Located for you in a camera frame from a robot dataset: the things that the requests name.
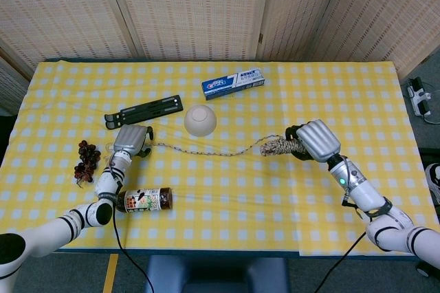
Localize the dark grape bunch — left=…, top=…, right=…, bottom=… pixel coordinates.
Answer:
left=73, top=139, right=102, bottom=190

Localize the black white shoe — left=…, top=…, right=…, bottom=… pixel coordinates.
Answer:
left=424, top=162, right=440, bottom=206

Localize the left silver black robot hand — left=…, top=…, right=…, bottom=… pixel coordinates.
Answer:
left=112, top=124, right=155, bottom=159

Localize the speckled white braided rope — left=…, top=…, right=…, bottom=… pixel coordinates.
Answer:
left=150, top=135, right=307, bottom=158

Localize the black folding stand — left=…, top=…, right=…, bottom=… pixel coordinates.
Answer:
left=104, top=94, right=185, bottom=131

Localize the blue toothpaste box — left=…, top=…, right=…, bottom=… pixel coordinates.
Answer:
left=200, top=67, right=266, bottom=101

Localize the white power strip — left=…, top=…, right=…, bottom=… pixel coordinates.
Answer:
left=406, top=77, right=434, bottom=118

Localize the yellow white checked tablecloth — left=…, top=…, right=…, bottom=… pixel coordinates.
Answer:
left=0, top=59, right=440, bottom=257

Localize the yellow floor tape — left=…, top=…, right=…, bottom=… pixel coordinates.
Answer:
left=102, top=253, right=120, bottom=293

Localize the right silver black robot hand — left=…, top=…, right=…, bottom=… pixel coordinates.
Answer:
left=284, top=118, right=342, bottom=164

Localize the upturned white bowl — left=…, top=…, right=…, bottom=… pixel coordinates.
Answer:
left=184, top=104, right=219, bottom=138

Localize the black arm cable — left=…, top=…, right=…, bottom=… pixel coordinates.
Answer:
left=313, top=230, right=367, bottom=293
left=110, top=169, right=156, bottom=293

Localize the clear plastic hair clip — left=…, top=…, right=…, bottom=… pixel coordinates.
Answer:
left=104, top=141, right=117, bottom=166

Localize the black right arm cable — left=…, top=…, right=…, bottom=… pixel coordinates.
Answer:
left=313, top=230, right=367, bottom=293

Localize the woven folding screen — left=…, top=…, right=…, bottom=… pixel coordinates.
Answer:
left=0, top=0, right=440, bottom=116

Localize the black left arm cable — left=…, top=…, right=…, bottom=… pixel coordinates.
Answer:
left=110, top=169, right=156, bottom=293

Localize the brown tea bottle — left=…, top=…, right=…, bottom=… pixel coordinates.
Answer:
left=114, top=186, right=173, bottom=214

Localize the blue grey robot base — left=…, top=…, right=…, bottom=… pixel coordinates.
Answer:
left=143, top=254, right=292, bottom=293

